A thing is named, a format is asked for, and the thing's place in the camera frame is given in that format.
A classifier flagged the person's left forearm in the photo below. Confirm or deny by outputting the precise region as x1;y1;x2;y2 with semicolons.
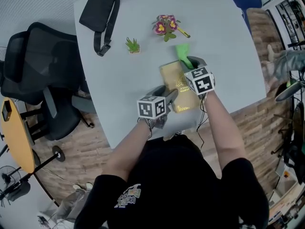
102;118;158;182

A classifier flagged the purple yellow flower plant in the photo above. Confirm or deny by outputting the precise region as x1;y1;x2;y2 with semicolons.
152;14;182;42

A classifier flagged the person's right forearm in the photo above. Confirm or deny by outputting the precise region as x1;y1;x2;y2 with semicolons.
203;91;247;179

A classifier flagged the black floor fan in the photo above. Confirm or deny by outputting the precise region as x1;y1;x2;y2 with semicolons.
0;165;22;193

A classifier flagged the person's black t-shirt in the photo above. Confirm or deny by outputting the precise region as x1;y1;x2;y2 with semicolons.
73;135;270;229

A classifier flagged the black cable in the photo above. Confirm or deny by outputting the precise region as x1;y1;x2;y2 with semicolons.
195;95;209;151

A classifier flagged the black mesh office chair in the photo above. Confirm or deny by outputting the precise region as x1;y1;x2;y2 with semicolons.
0;21;97;142

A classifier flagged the small green potted plant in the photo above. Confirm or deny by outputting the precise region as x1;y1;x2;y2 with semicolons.
125;37;141;54

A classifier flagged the round yellow table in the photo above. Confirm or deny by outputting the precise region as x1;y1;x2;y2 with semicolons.
0;97;35;174

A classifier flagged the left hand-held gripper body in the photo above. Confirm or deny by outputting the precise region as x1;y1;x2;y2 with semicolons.
136;85;179;130

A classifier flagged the yellow green pen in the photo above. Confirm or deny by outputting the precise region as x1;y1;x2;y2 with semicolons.
176;27;191;38

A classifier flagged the gold cover book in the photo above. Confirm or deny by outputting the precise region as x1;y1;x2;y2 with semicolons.
159;60;201;114

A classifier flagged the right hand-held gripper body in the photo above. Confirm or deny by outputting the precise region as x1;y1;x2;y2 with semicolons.
181;56;216;96

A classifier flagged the black device with screen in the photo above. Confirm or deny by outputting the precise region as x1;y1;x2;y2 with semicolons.
1;100;12;122

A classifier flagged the black sling bag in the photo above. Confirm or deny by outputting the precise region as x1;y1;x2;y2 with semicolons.
79;0;134;57

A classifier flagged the green cloth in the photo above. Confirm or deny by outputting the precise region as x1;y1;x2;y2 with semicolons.
175;43;194;70

